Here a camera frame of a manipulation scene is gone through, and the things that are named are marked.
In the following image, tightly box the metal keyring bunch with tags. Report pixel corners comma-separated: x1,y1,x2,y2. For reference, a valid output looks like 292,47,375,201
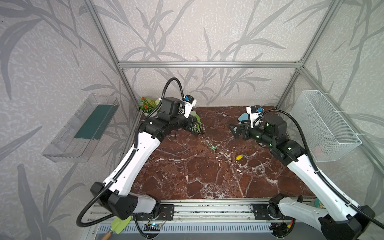
204,137,217,151

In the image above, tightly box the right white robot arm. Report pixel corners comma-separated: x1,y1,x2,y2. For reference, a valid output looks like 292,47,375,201
229,115,375,240

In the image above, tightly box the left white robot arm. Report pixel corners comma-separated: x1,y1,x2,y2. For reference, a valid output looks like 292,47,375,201
91,95,197,220

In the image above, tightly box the light blue toy trowel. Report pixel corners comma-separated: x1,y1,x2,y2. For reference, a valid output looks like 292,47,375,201
238,113,249,125

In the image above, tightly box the white pot with green plant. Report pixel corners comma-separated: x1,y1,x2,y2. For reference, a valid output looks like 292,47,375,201
139,97,161,117

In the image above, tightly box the small circuit board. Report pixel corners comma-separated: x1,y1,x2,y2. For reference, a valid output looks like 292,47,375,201
144,222,166,233

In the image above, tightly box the green silicone spatula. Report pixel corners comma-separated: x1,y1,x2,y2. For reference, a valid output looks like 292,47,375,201
102,216,132,240

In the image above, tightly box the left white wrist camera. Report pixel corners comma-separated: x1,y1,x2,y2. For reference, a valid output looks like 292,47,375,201
183,95,197,119

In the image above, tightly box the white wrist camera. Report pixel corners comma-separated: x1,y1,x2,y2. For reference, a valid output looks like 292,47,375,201
246,105,264,128
183,95,197,119

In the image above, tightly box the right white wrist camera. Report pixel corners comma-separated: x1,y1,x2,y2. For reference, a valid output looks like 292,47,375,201
246,105,264,128

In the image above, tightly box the left black corrugated cable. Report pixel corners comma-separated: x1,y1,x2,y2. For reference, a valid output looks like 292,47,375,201
75,77,185,228

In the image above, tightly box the black corrugated cable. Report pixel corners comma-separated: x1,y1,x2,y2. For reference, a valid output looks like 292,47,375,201
75,77,185,228
252,109,384,230

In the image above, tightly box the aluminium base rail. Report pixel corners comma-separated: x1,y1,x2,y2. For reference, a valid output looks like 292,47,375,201
86,197,319,235

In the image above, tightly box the white wire mesh basket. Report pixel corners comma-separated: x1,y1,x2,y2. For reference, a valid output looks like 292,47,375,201
291,90,362,163

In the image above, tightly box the clear plastic wall shelf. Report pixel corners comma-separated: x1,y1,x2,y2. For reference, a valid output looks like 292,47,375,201
42,94,120,163

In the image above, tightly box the right black corrugated cable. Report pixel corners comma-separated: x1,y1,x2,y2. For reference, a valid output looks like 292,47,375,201
252,109,384,230

